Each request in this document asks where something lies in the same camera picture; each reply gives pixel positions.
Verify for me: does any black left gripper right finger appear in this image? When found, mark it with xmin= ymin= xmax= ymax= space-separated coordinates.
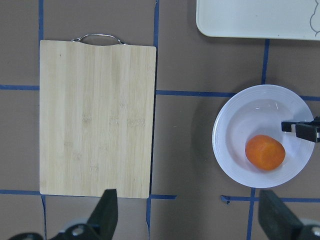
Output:
xmin=258 ymin=190 xmax=320 ymax=240

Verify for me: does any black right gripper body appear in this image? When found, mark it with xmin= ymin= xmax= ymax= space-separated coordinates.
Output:
xmin=295 ymin=116 xmax=320 ymax=143

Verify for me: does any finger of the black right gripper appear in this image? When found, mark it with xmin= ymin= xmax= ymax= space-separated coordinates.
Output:
xmin=281 ymin=121 xmax=313 ymax=132

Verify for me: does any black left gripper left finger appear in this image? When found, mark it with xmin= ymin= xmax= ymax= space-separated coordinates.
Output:
xmin=53 ymin=189 xmax=118 ymax=240

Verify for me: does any white ceramic plate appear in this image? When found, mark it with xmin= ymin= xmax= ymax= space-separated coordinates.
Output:
xmin=211 ymin=84 xmax=316 ymax=189

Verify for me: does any orange fruit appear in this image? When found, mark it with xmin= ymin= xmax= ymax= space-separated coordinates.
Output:
xmin=245 ymin=134 xmax=286 ymax=171

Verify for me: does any cream bear tray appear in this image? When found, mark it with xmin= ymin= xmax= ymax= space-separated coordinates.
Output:
xmin=196 ymin=0 xmax=320 ymax=41

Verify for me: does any bamboo cutting board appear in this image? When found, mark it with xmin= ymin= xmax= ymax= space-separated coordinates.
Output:
xmin=39 ymin=39 xmax=157 ymax=199

